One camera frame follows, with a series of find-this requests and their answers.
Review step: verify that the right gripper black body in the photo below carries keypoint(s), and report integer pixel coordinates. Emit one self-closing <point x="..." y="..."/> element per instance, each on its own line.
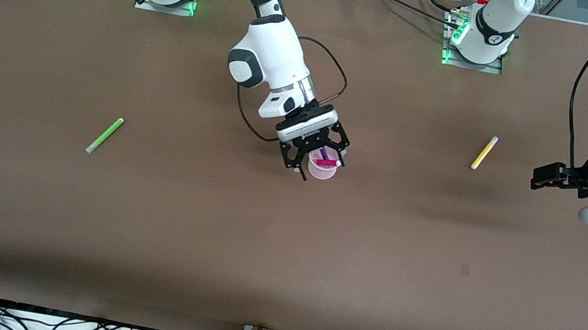
<point x="310" y="131"/>

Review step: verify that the purple pen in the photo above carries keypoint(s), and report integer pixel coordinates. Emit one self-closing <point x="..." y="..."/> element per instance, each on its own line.
<point x="324" y="153"/>

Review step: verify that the pink pen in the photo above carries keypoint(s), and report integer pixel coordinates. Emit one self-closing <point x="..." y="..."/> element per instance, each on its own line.
<point x="327" y="163"/>

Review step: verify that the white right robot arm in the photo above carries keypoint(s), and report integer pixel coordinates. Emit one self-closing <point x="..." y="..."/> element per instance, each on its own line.
<point x="271" y="53"/>

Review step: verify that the pink mesh pen holder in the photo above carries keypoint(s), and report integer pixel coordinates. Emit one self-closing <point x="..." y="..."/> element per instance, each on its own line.
<point x="322" y="173"/>

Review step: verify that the yellow pen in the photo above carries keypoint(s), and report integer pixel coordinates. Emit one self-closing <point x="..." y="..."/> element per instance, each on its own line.
<point x="484" y="153"/>

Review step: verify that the green pen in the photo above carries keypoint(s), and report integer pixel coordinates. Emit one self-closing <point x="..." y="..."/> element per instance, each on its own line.
<point x="105" y="135"/>

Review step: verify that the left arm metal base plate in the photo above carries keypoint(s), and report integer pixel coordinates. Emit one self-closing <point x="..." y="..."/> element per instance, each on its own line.
<point x="472" y="66"/>

